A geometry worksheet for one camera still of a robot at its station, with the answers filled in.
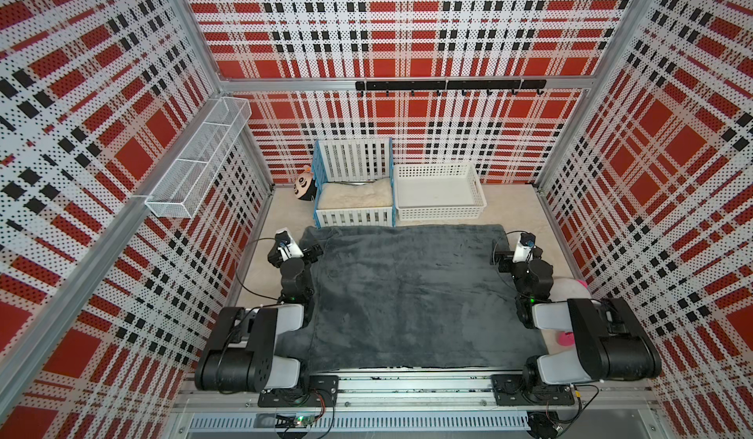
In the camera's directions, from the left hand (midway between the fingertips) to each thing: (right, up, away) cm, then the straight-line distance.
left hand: (299, 234), depth 87 cm
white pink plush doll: (+80, -16, -3) cm, 81 cm away
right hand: (+66, -1, +2) cm, 66 cm away
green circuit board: (+5, -44, -18) cm, 48 cm away
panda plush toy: (-5, +16, +23) cm, 29 cm away
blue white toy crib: (+12, +19, +37) cm, 43 cm away
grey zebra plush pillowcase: (+35, -20, +3) cm, 40 cm away
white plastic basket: (+47, +15, +32) cm, 59 cm away
